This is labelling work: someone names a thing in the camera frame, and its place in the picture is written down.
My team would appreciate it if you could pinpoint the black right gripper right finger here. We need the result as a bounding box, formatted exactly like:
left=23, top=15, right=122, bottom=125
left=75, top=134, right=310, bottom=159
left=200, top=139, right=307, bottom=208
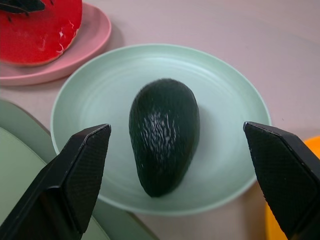
left=243, top=121, right=320, bottom=240

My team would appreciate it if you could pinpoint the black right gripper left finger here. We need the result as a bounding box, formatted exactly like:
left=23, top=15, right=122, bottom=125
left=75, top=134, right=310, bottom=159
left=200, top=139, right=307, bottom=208
left=0, top=123, right=112, bottom=240

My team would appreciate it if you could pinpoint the dark green avocado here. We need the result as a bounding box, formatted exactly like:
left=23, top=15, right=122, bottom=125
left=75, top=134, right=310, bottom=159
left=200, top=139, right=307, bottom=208
left=128, top=77, right=201, bottom=199

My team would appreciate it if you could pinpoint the orange plate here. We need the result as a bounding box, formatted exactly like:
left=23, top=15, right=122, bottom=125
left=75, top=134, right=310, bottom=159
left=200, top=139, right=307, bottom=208
left=264, top=136, right=320, bottom=240

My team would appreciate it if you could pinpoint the dark green plate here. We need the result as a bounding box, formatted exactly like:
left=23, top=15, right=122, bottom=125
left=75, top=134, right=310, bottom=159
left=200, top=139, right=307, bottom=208
left=0, top=99, right=156, bottom=240

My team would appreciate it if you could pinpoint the light green plate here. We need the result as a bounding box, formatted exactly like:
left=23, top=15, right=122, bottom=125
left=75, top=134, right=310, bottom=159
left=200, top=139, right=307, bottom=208
left=50, top=43, right=273, bottom=217

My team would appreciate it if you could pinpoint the pink plate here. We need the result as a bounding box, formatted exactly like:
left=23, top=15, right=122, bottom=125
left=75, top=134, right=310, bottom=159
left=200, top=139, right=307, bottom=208
left=0, top=2, right=112, bottom=87

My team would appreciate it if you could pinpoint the red strawberry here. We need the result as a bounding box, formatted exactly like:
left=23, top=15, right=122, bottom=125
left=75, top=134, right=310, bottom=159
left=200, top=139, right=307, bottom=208
left=0, top=0, right=83, bottom=67

